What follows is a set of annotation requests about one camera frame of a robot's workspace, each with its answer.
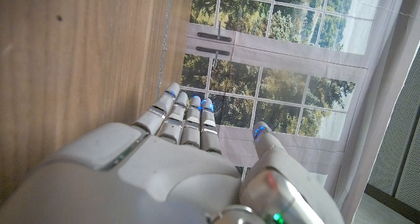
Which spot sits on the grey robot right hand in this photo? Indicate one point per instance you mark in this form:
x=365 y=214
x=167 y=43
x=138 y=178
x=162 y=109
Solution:
x=157 y=174

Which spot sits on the printed window backdrop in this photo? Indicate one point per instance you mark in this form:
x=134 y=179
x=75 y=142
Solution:
x=279 y=96

